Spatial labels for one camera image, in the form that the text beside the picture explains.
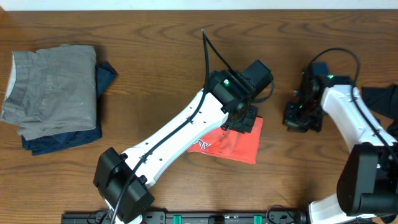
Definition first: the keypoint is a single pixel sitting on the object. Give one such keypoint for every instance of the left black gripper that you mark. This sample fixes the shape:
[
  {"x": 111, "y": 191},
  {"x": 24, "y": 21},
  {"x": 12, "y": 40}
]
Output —
[{"x": 244, "y": 125}]

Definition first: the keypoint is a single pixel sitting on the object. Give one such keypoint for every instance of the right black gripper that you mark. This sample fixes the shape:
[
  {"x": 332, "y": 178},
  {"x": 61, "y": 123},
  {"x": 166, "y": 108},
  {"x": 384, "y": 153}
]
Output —
[{"x": 290, "y": 120}]

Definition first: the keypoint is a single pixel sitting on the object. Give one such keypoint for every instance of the red orange t-shirt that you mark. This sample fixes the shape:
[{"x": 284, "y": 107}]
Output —
[{"x": 242, "y": 147}]

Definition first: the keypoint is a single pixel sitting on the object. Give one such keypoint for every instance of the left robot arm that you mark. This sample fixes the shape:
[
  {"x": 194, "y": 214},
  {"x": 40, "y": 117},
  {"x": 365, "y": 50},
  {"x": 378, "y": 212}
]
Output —
[{"x": 124, "y": 179}]

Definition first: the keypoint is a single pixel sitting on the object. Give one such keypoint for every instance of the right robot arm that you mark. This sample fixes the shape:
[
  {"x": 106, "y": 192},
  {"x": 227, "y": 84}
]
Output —
[{"x": 367, "y": 186}]

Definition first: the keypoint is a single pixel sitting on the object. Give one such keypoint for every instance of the black garment with logo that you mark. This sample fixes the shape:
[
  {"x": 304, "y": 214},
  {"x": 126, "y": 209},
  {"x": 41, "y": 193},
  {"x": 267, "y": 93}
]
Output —
[{"x": 384, "y": 102}]

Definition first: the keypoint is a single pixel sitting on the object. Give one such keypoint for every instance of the folded navy garment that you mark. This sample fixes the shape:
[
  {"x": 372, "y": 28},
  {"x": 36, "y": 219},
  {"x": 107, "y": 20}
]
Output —
[{"x": 105, "y": 75}]

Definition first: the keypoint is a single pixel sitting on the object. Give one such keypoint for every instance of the folded grey shorts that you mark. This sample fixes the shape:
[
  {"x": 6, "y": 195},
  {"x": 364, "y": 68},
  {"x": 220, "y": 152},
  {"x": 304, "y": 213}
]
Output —
[{"x": 51, "y": 91}]

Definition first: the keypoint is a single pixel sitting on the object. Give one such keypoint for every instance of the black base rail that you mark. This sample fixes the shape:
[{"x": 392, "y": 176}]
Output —
[{"x": 277, "y": 216}]

